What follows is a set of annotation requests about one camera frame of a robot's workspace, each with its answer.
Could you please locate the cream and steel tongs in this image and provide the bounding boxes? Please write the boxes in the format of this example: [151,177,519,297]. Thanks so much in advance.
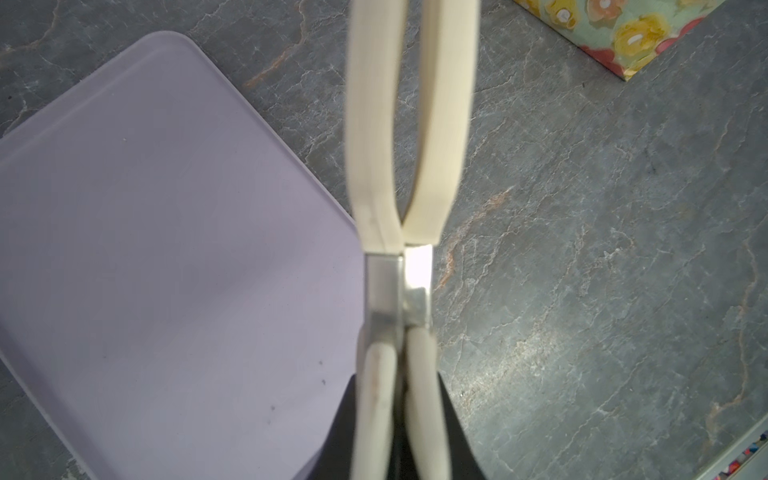
[344,1,481,479]

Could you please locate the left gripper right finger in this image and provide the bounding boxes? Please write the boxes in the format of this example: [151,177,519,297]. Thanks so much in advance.
[438,375,486,480]

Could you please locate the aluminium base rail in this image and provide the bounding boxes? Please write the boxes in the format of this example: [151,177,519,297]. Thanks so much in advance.
[694,415,768,480]

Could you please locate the lavender plastic tray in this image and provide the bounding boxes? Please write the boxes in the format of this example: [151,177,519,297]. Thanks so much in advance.
[1,31,362,479]

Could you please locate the printed paper gift bag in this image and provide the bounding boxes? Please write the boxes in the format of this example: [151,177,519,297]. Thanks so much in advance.
[516,0,723,81]

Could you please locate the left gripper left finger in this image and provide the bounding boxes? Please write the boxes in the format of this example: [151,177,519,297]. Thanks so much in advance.
[308,375,356,480]

